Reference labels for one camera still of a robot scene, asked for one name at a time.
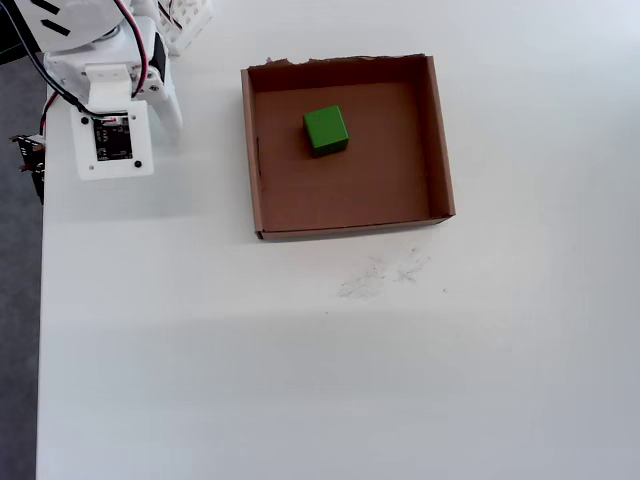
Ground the thin red white cable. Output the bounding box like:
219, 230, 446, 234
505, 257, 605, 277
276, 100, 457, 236
39, 91, 60, 137

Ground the dark circuit board with pins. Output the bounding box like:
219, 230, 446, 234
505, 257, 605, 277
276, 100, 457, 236
8, 133, 47, 204

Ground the green cube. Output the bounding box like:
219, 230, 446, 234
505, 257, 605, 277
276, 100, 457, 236
302, 104, 350, 159

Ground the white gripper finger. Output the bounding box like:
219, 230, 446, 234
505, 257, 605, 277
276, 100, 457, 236
158, 92, 184, 147
150, 106, 174, 147

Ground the red black white servo cable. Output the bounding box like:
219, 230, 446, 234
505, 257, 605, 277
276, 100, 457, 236
112, 0, 149, 97
158, 0, 185, 34

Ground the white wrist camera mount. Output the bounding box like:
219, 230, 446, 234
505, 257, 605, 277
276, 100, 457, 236
69, 62, 154, 181

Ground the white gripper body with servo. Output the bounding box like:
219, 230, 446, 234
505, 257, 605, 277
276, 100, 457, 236
43, 16, 175, 109

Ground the brown cardboard box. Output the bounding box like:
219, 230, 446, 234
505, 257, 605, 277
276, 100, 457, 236
240, 53, 457, 244

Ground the black camera cable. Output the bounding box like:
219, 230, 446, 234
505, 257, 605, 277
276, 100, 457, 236
7, 9, 117, 122

